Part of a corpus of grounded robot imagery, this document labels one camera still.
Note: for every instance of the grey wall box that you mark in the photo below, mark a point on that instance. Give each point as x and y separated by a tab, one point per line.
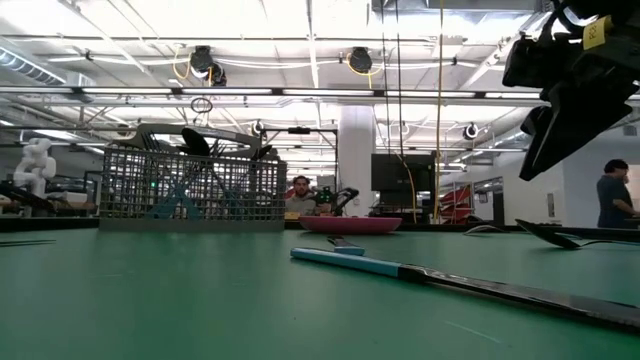
550	205

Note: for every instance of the person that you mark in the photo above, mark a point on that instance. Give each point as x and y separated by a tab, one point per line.
612	195
301	187

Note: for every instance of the white column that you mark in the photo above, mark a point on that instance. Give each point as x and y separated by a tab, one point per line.
356	160

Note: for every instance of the black monitor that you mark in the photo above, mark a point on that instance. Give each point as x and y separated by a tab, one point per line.
400	172

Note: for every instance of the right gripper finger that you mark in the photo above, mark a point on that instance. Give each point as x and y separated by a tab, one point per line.
580	125
532	120

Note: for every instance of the red rack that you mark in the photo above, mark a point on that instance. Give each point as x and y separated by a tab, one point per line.
455	205

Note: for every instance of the yellow tag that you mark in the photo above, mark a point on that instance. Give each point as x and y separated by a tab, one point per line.
597	34

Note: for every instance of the black background metal frame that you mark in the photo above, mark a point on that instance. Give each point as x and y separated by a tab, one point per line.
300	130

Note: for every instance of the pink plate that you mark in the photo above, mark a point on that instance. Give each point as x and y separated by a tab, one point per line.
350	225

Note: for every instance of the black background robot arm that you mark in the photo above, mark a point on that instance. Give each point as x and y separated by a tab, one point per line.
345	195

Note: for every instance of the green table mat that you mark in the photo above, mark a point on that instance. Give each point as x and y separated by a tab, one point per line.
150	310

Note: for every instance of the long ceiling light bar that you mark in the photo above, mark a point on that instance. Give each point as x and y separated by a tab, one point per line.
125	91

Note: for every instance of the white robot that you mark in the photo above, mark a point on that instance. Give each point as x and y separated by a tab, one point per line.
35	167

